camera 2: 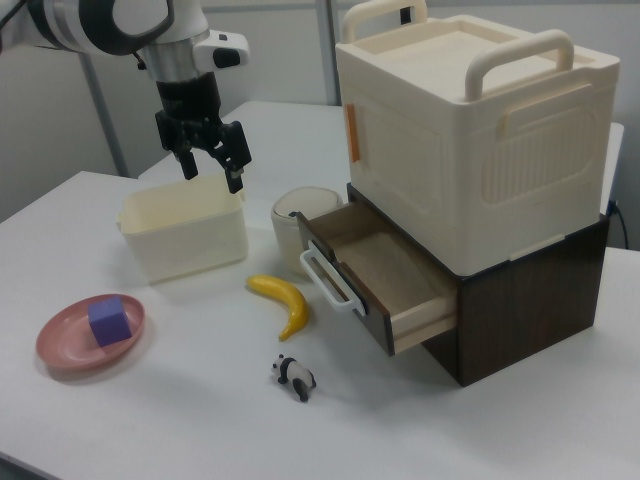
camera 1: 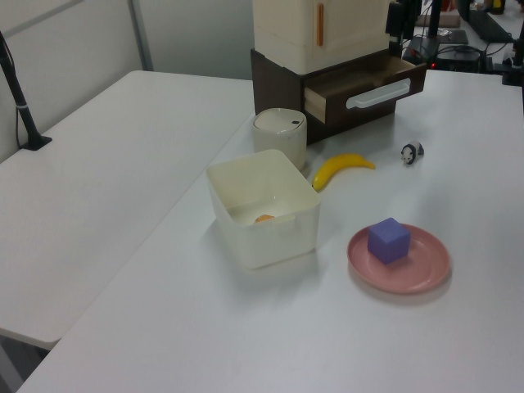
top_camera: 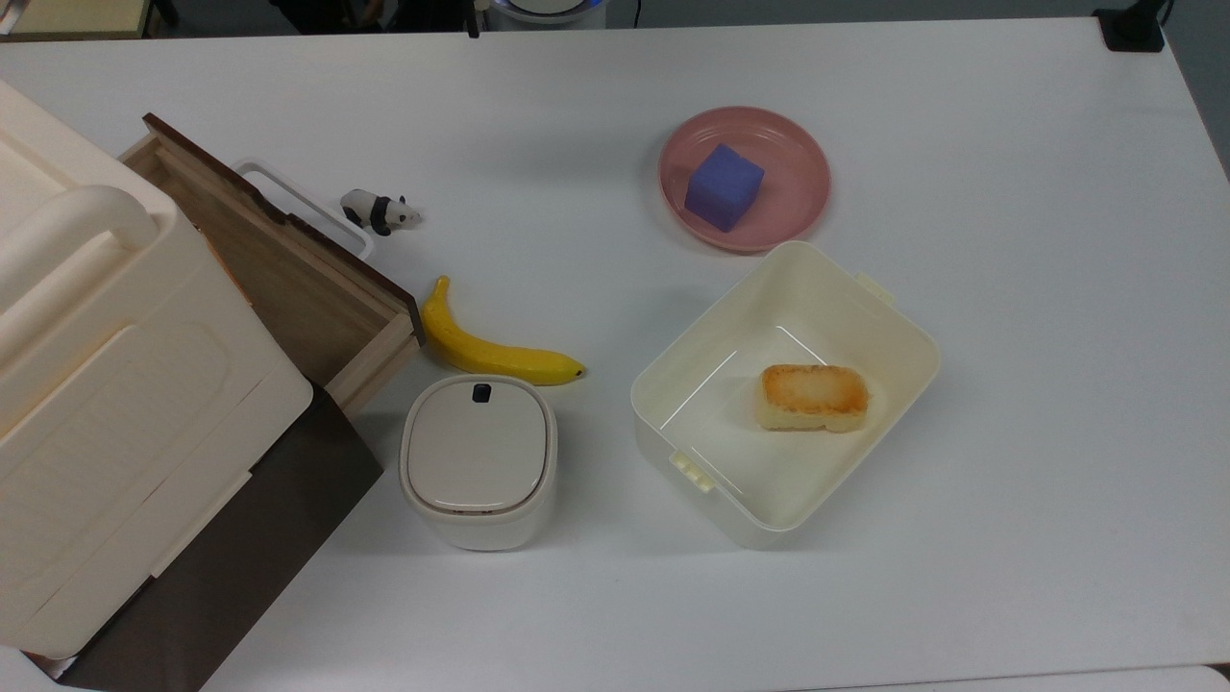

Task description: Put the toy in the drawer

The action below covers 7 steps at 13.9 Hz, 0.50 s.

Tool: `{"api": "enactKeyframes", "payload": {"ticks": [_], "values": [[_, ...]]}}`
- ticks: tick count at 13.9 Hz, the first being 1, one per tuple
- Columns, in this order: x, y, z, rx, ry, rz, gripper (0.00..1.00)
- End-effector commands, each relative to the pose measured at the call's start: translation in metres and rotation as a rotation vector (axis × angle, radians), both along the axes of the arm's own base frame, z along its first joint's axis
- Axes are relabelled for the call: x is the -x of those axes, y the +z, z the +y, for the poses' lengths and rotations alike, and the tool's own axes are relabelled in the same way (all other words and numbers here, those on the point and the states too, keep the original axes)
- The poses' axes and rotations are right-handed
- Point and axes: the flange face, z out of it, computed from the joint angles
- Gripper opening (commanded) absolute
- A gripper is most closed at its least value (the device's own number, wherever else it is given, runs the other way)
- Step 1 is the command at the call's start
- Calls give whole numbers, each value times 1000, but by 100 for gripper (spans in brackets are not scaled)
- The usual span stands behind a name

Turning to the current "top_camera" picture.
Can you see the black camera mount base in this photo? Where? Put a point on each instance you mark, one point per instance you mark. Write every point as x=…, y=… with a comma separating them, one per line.
x=1132, y=27

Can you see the yellow toy banana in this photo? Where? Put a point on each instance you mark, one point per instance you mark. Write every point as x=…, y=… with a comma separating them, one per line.
x=480, y=354

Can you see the dark brown drawer cabinet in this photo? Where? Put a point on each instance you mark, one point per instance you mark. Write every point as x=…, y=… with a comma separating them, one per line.
x=240, y=557

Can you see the open cream plastic bin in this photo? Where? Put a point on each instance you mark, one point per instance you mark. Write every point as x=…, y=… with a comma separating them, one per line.
x=711, y=423

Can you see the pink plate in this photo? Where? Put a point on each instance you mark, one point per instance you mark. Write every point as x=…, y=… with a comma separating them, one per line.
x=793, y=163

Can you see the black and white panda toy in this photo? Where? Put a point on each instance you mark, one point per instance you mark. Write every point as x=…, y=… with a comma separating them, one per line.
x=377, y=211

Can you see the purple foam cube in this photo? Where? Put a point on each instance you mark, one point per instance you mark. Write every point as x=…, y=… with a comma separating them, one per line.
x=723, y=187

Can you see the small cream lidded trash can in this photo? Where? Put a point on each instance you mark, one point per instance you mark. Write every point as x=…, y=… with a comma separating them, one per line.
x=476, y=461

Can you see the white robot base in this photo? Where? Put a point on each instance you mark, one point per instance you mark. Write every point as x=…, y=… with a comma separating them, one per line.
x=543, y=12

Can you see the toasted bread toy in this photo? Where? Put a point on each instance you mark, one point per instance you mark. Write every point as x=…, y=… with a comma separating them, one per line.
x=812, y=396

